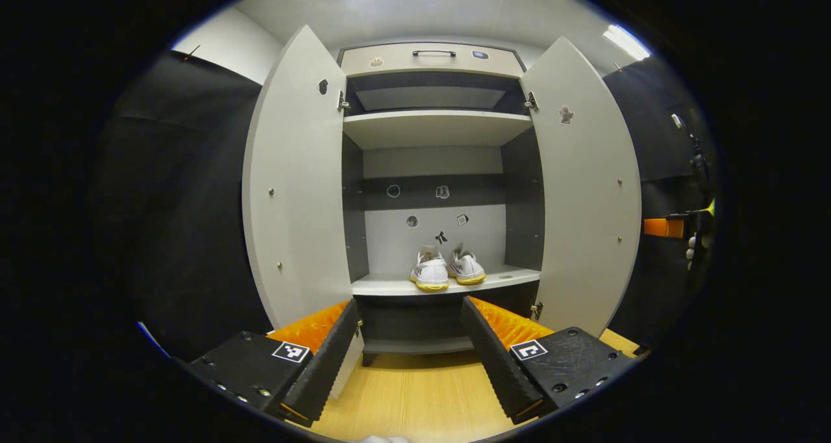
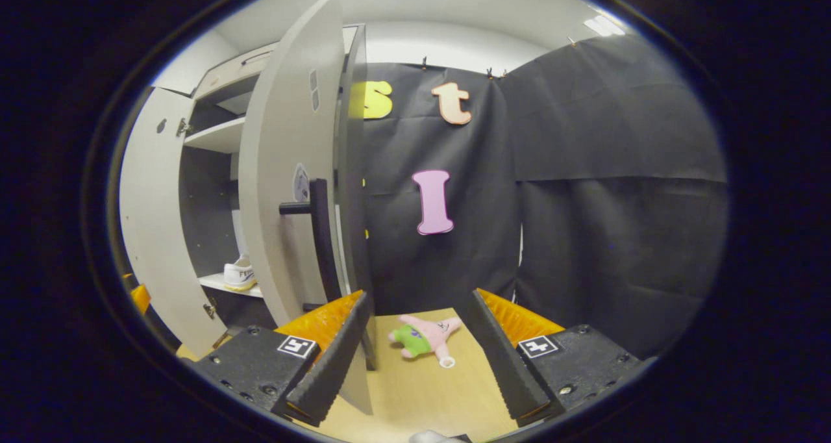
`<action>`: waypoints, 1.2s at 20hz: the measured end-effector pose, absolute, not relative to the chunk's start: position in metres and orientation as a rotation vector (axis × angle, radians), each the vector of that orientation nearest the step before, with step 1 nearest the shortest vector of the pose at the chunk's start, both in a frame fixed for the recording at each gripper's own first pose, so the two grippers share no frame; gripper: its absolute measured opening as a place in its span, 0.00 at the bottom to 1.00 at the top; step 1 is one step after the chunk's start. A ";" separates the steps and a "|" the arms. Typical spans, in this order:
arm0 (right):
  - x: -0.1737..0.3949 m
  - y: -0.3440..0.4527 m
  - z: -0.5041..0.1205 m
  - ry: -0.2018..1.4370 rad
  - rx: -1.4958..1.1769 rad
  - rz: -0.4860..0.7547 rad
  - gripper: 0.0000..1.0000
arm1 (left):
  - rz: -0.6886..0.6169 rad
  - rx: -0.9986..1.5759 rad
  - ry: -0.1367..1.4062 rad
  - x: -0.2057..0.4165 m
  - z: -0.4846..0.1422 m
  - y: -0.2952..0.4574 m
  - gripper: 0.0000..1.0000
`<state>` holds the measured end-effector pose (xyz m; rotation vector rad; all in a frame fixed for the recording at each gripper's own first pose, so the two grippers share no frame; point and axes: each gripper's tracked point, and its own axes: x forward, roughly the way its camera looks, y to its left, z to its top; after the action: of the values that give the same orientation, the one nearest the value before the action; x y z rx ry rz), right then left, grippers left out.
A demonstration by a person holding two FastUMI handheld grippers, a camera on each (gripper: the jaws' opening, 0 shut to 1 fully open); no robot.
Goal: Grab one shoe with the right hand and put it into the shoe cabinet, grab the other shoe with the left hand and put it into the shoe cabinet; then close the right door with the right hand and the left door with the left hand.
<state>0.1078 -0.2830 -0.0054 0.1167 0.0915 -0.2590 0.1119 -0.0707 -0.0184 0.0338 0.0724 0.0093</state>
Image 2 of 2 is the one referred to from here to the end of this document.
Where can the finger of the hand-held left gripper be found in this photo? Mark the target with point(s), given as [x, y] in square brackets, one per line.
[141, 299]

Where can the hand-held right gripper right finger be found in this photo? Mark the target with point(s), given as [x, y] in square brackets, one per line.
[503, 365]

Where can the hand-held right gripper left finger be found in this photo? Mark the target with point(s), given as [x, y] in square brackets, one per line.
[334, 358]

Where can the grey cabinet door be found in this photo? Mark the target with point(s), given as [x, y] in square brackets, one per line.
[156, 235]
[279, 138]

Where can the white shoe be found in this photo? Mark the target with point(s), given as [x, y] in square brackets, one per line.
[239, 274]

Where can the grey shoe cabinet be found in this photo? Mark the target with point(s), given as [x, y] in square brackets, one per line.
[354, 202]

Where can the white cabinet shelf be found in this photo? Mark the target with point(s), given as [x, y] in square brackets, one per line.
[227, 286]
[217, 136]

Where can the cabinet drawer front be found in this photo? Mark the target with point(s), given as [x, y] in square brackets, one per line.
[227, 73]

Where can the pink star plush toy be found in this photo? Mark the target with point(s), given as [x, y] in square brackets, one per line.
[422, 336]

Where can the black backdrop cloth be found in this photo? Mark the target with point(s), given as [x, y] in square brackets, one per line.
[617, 235]

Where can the ceiling light panel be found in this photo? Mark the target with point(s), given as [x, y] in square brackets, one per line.
[604, 26]

